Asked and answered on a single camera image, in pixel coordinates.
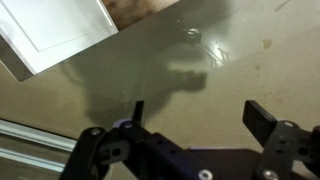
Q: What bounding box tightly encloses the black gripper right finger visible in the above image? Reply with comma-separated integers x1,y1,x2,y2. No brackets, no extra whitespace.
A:
242,100,320,180

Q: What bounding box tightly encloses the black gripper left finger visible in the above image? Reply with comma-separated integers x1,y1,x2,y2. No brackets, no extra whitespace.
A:
59,101,214,180

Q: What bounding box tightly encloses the white cabinet door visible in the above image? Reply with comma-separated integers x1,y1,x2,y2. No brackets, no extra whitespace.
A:
0,0,118,74

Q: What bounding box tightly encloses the aluminium frame rail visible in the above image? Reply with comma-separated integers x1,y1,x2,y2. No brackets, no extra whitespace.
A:
0,119,76,173

